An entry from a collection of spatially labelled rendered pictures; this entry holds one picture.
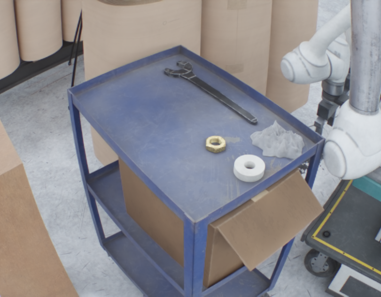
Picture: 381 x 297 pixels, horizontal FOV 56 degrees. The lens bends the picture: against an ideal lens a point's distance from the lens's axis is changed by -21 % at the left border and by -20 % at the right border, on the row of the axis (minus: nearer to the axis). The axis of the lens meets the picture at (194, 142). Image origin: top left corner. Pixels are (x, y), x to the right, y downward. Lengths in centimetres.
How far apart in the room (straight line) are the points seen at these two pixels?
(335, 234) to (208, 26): 101
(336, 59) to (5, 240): 117
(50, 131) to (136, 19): 140
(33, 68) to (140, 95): 218
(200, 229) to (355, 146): 45
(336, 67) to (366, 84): 32
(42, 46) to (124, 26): 172
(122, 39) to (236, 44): 54
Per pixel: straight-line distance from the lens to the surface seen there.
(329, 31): 120
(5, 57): 303
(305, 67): 124
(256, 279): 171
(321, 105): 144
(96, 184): 152
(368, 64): 102
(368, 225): 176
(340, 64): 135
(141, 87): 130
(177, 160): 104
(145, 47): 150
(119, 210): 143
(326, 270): 186
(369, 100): 106
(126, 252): 178
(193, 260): 98
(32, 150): 257
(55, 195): 224
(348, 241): 167
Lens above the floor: 157
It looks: 40 degrees down
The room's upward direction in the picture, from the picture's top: 2 degrees clockwise
